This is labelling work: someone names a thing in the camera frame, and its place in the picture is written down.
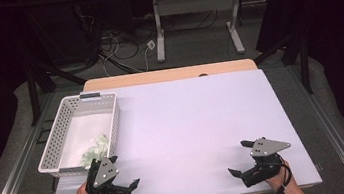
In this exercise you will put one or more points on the white perforated plastic basket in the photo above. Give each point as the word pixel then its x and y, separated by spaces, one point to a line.
pixel 62 124

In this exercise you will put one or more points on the wooden table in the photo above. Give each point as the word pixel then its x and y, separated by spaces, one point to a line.
pixel 170 74

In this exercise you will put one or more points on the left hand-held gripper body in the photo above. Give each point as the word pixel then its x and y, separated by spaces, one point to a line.
pixel 104 173

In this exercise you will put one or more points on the pale green crumpled wrapper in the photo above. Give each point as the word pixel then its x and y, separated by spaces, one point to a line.
pixel 97 150

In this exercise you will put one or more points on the black metal stand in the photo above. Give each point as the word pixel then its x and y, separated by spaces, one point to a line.
pixel 304 62
pixel 34 95

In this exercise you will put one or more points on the desk with white legs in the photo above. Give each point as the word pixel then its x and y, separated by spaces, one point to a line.
pixel 194 4

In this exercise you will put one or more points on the white table mat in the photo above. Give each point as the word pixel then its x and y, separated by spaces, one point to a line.
pixel 190 125

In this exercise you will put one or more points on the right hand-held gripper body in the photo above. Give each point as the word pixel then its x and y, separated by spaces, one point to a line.
pixel 264 148

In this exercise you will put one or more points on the white power adapter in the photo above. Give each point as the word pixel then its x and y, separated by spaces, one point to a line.
pixel 150 44

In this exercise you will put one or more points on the person's right hand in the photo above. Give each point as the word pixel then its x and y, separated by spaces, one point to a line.
pixel 280 182

